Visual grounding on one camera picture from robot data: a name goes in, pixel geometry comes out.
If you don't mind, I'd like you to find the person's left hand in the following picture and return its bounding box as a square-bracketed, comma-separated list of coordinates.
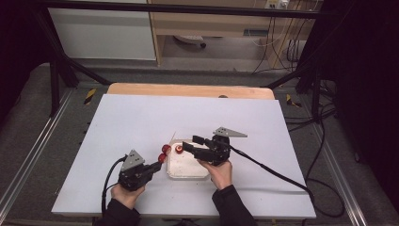
[110, 183, 146, 210]

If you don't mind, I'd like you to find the white cabinet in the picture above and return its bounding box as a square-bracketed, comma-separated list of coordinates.
[48, 8, 157, 61]

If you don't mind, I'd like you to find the aluminium floor rail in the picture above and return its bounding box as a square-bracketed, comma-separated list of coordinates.
[0, 89, 75, 216]
[313, 123, 369, 226]

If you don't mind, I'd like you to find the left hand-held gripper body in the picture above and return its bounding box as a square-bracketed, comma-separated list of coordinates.
[117, 149, 154, 192]

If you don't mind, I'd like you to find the office chair base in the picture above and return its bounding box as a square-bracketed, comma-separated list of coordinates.
[173, 35, 207, 50]

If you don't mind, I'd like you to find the white power strip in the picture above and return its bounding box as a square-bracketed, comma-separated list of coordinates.
[264, 0, 290, 9]

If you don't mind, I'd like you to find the black metal frame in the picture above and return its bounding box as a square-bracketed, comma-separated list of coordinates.
[32, 0, 335, 119]

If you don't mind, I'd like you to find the person's right hand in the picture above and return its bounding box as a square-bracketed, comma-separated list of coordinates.
[198, 159, 233, 191]

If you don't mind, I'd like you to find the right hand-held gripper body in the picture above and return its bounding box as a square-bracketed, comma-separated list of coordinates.
[196, 126, 248, 167]

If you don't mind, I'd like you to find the bundle of black cables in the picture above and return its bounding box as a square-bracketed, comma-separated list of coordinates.
[252, 8, 338, 133]

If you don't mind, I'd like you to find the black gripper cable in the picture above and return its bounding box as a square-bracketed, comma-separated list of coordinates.
[230, 145, 346, 218]
[101, 155, 128, 218]

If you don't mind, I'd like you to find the wooden table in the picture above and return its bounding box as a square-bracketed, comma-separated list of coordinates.
[106, 82, 276, 101]

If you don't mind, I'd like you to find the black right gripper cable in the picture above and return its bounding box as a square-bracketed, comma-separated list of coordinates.
[230, 145, 346, 218]

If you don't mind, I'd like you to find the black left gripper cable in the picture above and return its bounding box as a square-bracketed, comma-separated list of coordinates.
[101, 155, 128, 218]

